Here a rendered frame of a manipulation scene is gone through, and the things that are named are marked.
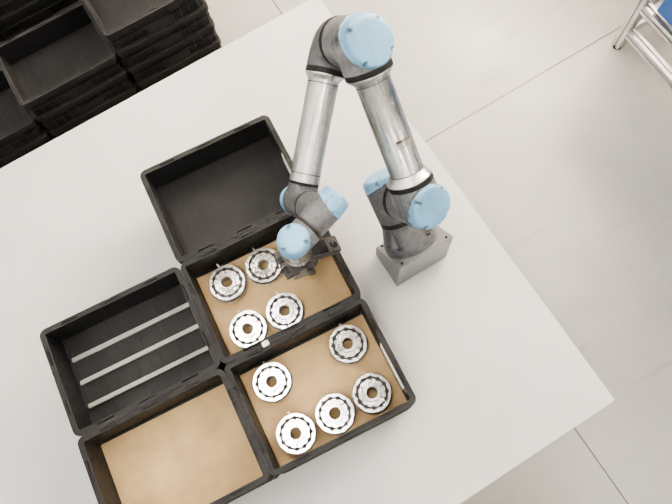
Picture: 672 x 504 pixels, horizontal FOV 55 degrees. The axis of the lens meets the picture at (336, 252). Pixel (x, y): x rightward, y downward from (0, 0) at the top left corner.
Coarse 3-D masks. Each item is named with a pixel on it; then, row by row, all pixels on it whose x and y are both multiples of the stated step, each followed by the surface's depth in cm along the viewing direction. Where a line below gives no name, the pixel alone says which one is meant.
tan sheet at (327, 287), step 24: (240, 264) 182; (264, 264) 182; (264, 288) 180; (288, 288) 179; (312, 288) 179; (336, 288) 179; (216, 312) 178; (264, 312) 178; (288, 312) 177; (312, 312) 177
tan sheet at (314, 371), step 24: (288, 360) 173; (312, 360) 173; (384, 360) 172; (312, 384) 171; (336, 384) 171; (264, 408) 170; (288, 408) 170; (312, 408) 169; (336, 408) 169; (288, 456) 166
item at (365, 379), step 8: (368, 376) 168; (376, 376) 168; (360, 384) 168; (384, 384) 167; (352, 392) 167; (360, 392) 167; (384, 392) 167; (360, 400) 167; (384, 400) 166; (360, 408) 166; (368, 408) 166; (376, 408) 166; (384, 408) 165
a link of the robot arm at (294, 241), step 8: (288, 224) 146; (296, 224) 145; (304, 224) 147; (280, 232) 145; (288, 232) 144; (296, 232) 144; (304, 232) 144; (312, 232) 147; (280, 240) 144; (288, 240) 144; (296, 240) 144; (304, 240) 144; (312, 240) 148; (280, 248) 144; (288, 248) 144; (296, 248) 144; (304, 248) 144; (288, 256) 146; (296, 256) 146; (304, 256) 150
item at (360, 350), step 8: (344, 328) 172; (352, 328) 172; (336, 336) 171; (360, 336) 172; (336, 344) 171; (360, 344) 170; (336, 352) 171; (344, 352) 170; (352, 352) 170; (360, 352) 170; (344, 360) 169; (352, 360) 169
